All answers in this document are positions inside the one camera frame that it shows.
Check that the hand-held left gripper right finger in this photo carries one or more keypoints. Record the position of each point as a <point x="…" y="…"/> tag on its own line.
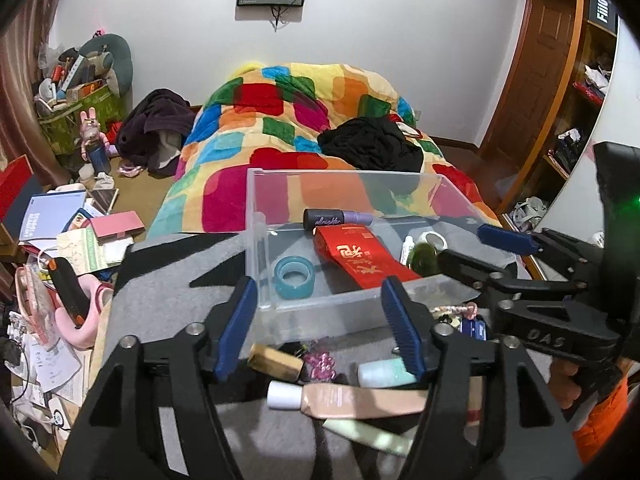
<point x="402" y="330"/>

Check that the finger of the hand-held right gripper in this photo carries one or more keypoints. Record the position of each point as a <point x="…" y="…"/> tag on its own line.
<point x="506" y="239"/>
<point x="462" y="269"/>

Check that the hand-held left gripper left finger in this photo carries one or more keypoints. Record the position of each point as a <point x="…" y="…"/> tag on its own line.
<point x="236" y="327"/>

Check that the dark green round jar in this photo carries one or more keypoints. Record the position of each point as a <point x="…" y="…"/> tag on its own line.
<point x="424" y="259"/>

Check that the clear plastic storage box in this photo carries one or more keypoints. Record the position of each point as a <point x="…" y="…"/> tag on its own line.
<point x="280" y="200"/>

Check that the person's right forearm orange sleeve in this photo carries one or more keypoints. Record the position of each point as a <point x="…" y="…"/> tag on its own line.
<point x="600" y="425"/>

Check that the person's right hand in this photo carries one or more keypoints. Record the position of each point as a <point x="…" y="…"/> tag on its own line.
<point x="565" y="385"/>

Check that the white shoes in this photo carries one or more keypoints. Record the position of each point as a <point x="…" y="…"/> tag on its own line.
<point x="530" y="208"/>

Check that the mint green jar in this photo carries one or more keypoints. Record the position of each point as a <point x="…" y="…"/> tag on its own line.
<point x="380" y="375"/>

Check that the small white bottle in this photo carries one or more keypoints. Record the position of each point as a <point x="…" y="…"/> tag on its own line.
<point x="407" y="247"/>

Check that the small blue card packet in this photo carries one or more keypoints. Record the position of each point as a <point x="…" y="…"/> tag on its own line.
<point x="472" y="329"/>

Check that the teal tape roll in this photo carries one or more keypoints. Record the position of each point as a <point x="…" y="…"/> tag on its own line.
<point x="281" y="286"/>

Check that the red paper envelope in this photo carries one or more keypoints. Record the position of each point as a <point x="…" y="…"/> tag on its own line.
<point x="360" y="260"/>

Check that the grey and black mat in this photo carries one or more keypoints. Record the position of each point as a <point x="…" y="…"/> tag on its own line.
<point x="165" y="285"/>

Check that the beige tube with white cap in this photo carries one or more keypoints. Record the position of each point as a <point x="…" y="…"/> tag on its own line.
<point x="350" y="400"/>

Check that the pink glitter hair clip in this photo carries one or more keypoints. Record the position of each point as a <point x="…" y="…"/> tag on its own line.
<point x="320" y="366"/>

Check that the pale green tube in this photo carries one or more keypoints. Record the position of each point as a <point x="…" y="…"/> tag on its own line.
<point x="370" y="437"/>

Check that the black and purple spray bottle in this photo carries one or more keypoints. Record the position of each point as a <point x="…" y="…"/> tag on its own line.
<point x="325" y="220"/>

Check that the black garment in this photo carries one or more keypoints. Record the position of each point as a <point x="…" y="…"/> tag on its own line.
<point x="370" y="145"/>

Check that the white cabinet door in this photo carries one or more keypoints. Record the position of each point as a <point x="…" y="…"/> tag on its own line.
<point x="620" y="105"/>

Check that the pink flat box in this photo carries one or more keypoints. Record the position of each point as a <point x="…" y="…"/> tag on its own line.
<point x="117" y="224"/>

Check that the wooden shelf unit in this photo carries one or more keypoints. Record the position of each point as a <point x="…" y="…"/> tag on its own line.
<point x="585" y="100"/>

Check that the black and orange utility knife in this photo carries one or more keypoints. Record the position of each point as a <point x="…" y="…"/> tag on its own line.
<point x="70" y="290"/>

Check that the wooden door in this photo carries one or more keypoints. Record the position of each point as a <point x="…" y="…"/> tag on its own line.
<point x="540" y="70"/>

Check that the green printed booklet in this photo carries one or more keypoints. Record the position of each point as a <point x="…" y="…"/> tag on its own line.
<point x="80" y="252"/>

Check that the pile of white papers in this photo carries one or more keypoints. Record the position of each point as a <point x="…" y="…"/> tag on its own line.
<point x="47" y="370"/>

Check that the pink mesh pouch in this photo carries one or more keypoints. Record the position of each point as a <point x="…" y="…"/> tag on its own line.
<point x="32" y="305"/>

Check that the colourful patchwork blanket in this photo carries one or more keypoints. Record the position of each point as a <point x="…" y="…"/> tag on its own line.
<point x="280" y="125"/>

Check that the light blue notebook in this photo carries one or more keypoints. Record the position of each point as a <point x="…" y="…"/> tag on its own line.
<point x="50" y="215"/>

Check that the dark blue bottle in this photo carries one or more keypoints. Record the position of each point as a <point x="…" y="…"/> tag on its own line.
<point x="99" y="157"/>

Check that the dark purple garment pile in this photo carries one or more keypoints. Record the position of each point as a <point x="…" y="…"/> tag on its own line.
<point x="150" y="125"/>

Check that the pink bunny toy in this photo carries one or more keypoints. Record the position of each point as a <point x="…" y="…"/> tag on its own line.
<point x="91" y="125"/>

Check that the green storage bag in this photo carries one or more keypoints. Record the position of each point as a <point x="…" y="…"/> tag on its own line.
<point x="75" y="125"/>

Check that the red box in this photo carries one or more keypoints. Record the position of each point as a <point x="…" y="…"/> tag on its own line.
<point x="14" y="185"/>

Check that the grey neck pillow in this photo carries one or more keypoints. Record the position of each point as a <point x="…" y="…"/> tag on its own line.
<point x="117" y="50"/>

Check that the brown curtain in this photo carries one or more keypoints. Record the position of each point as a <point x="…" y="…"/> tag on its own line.
<point x="20" y="60"/>

